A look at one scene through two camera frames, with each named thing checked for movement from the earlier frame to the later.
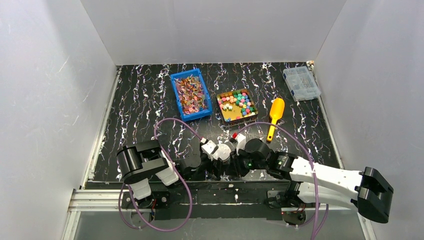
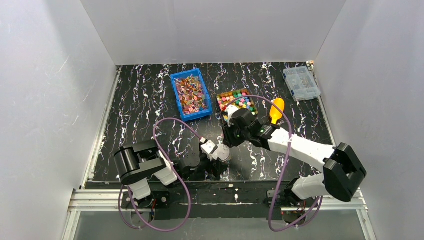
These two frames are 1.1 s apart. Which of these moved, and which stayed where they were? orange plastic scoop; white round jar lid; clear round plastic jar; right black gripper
Moved: right black gripper
Stayed: clear round plastic jar; white round jar lid; orange plastic scoop
